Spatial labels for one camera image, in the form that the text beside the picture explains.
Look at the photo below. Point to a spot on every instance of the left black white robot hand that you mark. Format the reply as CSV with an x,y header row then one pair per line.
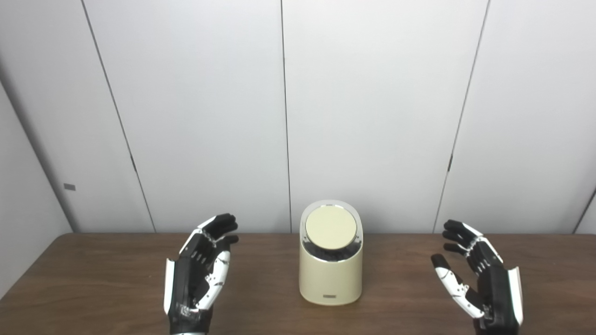
x,y
186,284

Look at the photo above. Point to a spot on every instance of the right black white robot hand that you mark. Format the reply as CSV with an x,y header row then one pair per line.
x,y
498,298

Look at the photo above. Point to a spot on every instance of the round cream bin lid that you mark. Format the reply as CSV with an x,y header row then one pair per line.
x,y
330,227

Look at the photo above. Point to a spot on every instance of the cream-colored bin body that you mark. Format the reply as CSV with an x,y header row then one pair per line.
x,y
330,281

